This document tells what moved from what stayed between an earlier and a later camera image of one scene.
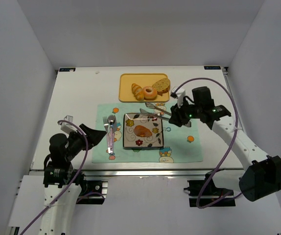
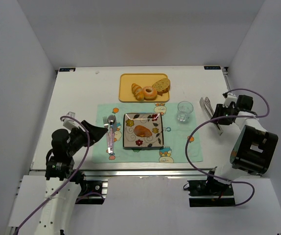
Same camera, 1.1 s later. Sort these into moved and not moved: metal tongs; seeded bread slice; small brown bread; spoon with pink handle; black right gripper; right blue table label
Moved: metal tongs; black right gripper
Not moved: spoon with pink handle; seeded bread slice; right blue table label; small brown bread
